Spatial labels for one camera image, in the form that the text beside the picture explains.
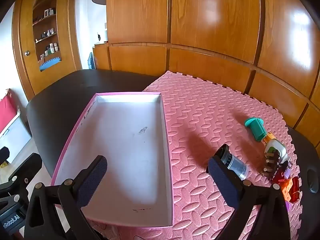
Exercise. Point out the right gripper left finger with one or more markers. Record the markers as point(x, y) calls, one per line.
point(84, 185)

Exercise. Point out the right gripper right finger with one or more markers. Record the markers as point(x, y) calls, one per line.
point(228, 183)

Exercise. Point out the black clear cylindrical container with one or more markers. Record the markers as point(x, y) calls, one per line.
point(234, 163)

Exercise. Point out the dark brown ridged piece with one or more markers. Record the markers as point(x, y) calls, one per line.
point(271, 164)

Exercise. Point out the red glossy lipstick case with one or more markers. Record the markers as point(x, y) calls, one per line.
point(294, 192)

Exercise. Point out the green white round gadget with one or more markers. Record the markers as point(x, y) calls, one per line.
point(274, 144)

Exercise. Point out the orange plastic clip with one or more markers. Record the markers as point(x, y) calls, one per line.
point(269, 136)

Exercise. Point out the teal plastic funnel piece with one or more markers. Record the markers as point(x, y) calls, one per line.
point(256, 125)

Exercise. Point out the red block toy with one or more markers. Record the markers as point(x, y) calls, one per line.
point(280, 176)

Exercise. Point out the orange linked cubes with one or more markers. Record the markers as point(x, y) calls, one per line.
point(285, 186)

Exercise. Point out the pink white cardboard box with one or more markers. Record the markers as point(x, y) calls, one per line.
point(129, 130)

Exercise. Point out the black table face cushion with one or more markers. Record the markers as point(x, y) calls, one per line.
point(313, 181)

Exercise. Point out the pink foam puzzle mat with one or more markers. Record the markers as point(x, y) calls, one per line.
point(202, 116)

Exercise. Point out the wooden cabinet with shelves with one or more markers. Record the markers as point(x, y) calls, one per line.
point(44, 42)

